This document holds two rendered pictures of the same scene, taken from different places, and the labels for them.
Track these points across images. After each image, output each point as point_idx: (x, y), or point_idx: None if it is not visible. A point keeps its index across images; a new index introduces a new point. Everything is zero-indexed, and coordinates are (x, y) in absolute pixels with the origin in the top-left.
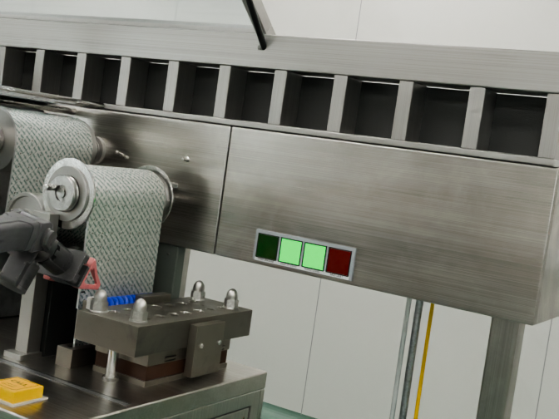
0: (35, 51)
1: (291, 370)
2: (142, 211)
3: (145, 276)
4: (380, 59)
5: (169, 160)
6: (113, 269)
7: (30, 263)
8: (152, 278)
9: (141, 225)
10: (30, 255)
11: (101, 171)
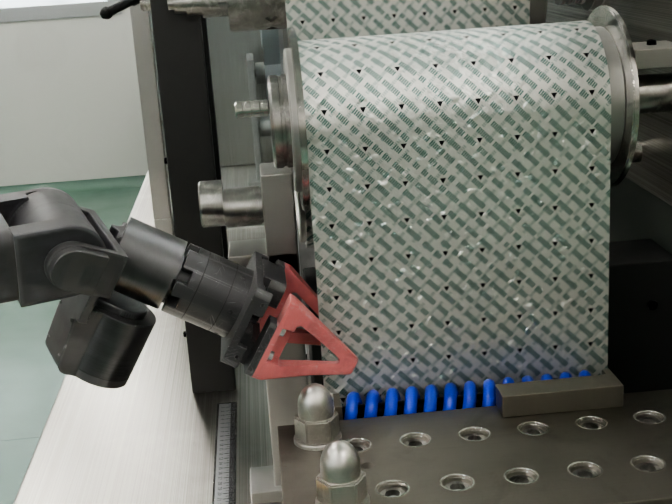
0: None
1: None
2: (520, 150)
3: (568, 324)
4: None
5: None
6: (436, 313)
7: (79, 322)
8: (601, 327)
9: (525, 189)
10: (80, 303)
11: (365, 53)
